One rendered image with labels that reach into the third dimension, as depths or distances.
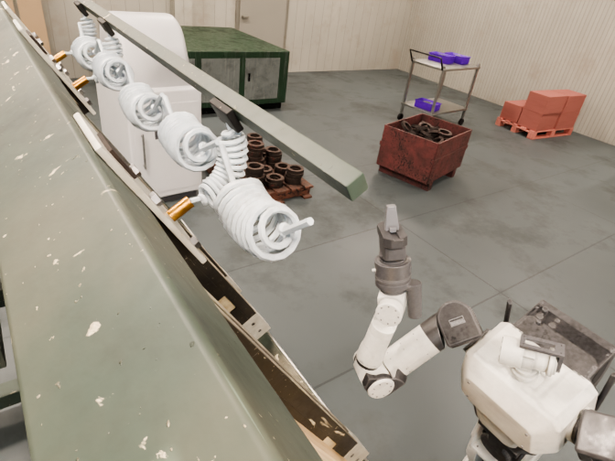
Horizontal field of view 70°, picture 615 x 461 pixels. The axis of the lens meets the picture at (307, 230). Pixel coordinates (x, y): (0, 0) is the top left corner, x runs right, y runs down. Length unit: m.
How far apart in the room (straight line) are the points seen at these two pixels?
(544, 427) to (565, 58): 8.85
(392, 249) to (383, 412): 1.78
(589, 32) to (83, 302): 9.47
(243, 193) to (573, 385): 0.94
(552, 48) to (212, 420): 9.73
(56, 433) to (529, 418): 1.04
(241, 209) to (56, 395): 0.27
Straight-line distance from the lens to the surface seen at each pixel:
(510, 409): 1.20
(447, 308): 1.25
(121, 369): 0.25
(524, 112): 8.42
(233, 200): 0.48
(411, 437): 2.67
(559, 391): 1.20
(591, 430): 1.18
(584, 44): 9.60
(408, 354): 1.28
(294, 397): 0.92
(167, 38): 4.07
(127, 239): 0.31
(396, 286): 1.08
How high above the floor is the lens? 2.11
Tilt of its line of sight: 32 degrees down
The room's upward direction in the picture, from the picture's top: 8 degrees clockwise
